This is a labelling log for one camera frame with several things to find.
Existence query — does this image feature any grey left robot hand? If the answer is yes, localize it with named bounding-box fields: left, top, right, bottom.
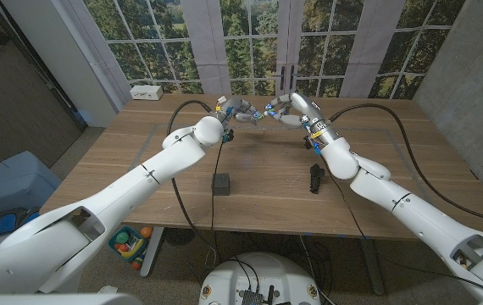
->
left=211, top=96, right=264, bottom=126

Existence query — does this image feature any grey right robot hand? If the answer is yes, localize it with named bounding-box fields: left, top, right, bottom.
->
left=264, top=91, right=331, bottom=140

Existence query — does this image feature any dark grey cube block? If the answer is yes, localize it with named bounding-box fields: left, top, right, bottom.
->
left=211, top=172, right=231, bottom=197

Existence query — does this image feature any printed window forest backdrop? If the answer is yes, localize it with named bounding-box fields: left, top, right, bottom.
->
left=61, top=0, right=467, bottom=101

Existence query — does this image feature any black plastic toy figure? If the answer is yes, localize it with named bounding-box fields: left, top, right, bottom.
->
left=308, top=164, right=325, bottom=195

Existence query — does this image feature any white power strip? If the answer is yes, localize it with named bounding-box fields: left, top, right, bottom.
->
left=130, top=85, right=164, bottom=102

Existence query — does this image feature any round black floor fan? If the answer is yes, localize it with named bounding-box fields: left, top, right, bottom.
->
left=164, top=227, right=198, bottom=247

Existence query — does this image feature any white table leg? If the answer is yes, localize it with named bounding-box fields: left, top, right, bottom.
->
left=139, top=226, right=165, bottom=279

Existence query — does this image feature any white robot torso base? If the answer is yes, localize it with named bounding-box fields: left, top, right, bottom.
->
left=198, top=252, right=322, bottom=305

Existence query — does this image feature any grey table leg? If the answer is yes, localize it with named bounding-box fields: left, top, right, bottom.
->
left=359, top=236, right=386, bottom=297

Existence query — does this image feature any teal basket of toys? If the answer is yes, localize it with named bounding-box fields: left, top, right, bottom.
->
left=108, top=225, right=154, bottom=271

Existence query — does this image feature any grey-blue storage bin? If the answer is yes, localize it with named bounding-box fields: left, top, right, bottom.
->
left=0, top=151, right=63, bottom=215

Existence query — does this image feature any blue black foot pedal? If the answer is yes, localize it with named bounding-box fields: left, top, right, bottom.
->
left=0, top=206, right=42, bottom=238

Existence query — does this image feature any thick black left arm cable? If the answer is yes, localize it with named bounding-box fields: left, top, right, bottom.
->
left=165, top=99, right=221, bottom=262

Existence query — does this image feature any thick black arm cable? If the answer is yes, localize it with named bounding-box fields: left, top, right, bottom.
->
left=165, top=99, right=221, bottom=262
left=329, top=103, right=483, bottom=226

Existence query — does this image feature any thin black left wrist cable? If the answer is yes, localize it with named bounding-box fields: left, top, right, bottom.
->
left=210, top=141, right=225, bottom=252

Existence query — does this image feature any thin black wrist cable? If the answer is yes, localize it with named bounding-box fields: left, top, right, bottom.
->
left=320, top=155, right=369, bottom=239
left=210, top=141, right=225, bottom=252

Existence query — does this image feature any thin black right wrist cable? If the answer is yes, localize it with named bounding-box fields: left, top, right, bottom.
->
left=320, top=155, right=369, bottom=239

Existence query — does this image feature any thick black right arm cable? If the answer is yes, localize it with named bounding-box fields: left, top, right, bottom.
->
left=329, top=103, right=483, bottom=226

